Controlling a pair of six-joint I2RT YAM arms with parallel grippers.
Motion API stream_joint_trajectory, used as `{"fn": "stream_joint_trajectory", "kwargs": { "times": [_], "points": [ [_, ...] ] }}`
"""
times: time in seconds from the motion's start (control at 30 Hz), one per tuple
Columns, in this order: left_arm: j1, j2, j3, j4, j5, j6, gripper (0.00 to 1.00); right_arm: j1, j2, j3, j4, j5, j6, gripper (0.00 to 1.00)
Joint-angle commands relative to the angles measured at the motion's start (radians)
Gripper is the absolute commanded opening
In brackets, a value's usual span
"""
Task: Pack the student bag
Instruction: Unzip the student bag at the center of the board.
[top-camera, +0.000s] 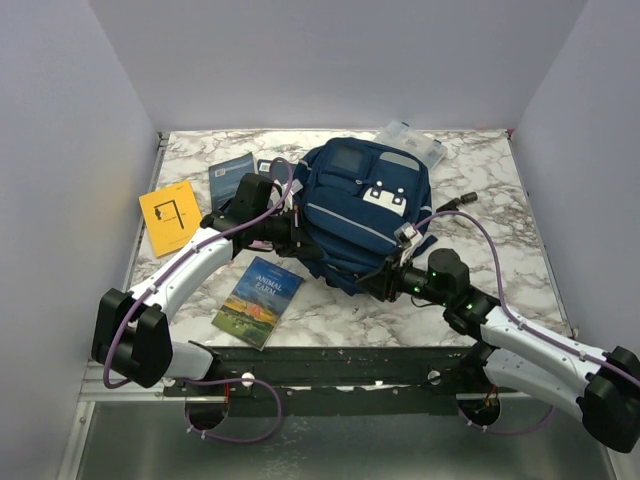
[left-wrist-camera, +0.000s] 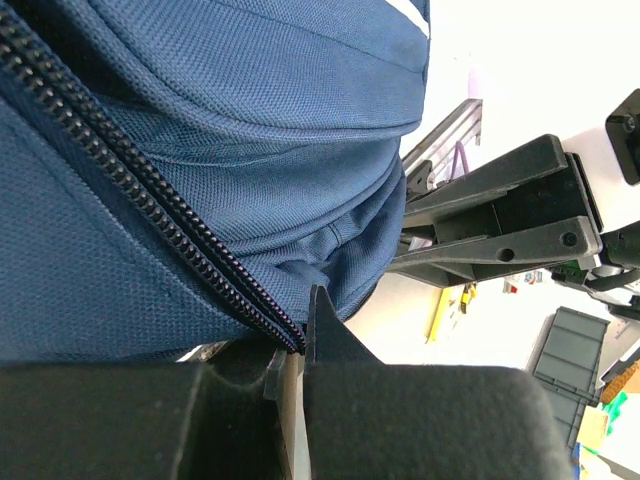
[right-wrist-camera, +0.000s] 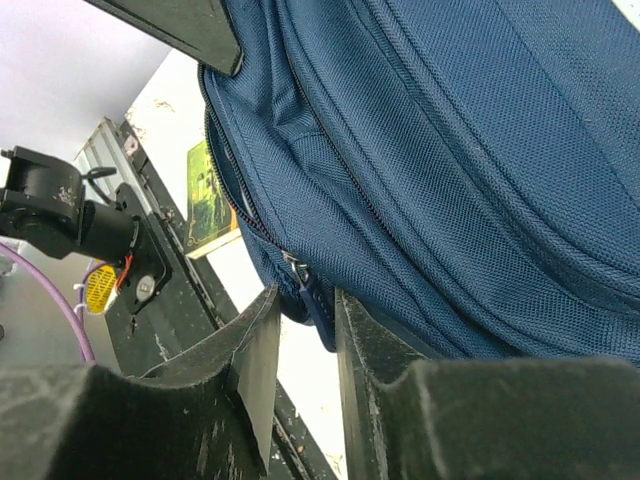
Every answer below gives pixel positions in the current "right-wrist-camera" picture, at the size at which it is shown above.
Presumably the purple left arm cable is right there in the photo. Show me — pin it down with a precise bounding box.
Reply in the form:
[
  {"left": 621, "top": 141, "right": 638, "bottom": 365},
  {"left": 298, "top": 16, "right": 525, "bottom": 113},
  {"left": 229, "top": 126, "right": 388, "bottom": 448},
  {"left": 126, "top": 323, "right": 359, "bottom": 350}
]
[{"left": 0, "top": 242, "right": 109, "bottom": 364}]

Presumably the Animal Farm paperback book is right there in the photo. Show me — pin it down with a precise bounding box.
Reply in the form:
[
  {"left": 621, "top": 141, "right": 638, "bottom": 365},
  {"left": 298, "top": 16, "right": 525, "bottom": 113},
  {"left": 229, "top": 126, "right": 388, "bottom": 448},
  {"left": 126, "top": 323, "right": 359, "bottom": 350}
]
[{"left": 184, "top": 141, "right": 241, "bottom": 259}]

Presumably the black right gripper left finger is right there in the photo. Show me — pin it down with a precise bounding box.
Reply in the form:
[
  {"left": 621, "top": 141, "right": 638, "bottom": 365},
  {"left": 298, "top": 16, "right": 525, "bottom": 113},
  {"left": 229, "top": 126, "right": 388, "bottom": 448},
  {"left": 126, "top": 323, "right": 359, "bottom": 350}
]
[{"left": 1, "top": 287, "right": 280, "bottom": 479}]

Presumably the navy blue student backpack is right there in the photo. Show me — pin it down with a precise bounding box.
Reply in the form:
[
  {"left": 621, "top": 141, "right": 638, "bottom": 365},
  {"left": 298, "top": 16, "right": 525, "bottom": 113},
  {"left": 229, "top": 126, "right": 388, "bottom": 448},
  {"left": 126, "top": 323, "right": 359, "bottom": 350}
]
[{"left": 198, "top": 1, "right": 639, "bottom": 363}]

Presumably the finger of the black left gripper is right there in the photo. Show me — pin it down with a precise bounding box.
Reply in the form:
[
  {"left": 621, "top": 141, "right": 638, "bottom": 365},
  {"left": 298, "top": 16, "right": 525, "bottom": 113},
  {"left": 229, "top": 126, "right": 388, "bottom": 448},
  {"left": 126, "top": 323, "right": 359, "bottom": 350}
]
[{"left": 88, "top": 0, "right": 243, "bottom": 76}]

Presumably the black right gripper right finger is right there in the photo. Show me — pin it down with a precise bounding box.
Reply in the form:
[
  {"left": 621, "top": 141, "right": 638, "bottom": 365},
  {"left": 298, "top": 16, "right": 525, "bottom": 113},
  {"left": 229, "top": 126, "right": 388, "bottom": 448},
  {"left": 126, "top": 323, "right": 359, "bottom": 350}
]
[{"left": 335, "top": 291, "right": 639, "bottom": 479}]

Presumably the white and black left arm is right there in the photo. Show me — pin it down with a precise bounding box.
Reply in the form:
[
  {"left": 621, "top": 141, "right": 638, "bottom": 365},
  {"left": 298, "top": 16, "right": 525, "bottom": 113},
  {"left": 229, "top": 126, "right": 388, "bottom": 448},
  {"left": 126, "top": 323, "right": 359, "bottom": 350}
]
[{"left": 1, "top": 1, "right": 242, "bottom": 314}]

